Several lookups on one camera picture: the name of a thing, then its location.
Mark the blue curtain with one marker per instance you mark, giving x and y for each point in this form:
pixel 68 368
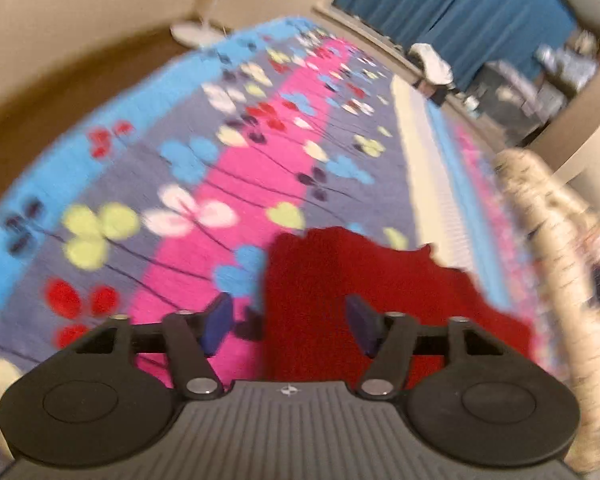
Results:
pixel 460 5

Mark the red knit sweater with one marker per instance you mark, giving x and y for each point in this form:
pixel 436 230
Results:
pixel 360 285

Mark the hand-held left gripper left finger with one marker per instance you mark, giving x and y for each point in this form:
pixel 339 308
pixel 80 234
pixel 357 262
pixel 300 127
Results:
pixel 218 321

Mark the dark cabinet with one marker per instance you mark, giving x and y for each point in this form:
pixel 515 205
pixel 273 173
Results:
pixel 517 102

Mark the floral patterned blanket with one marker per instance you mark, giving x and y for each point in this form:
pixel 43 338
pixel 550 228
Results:
pixel 260 160

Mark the white cloth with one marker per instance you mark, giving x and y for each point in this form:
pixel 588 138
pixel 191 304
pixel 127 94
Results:
pixel 432 62

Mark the cream patterned pillow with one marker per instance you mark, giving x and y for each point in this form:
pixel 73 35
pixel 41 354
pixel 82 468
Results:
pixel 550 240

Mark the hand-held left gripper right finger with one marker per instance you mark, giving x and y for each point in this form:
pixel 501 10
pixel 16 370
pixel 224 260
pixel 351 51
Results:
pixel 361 322

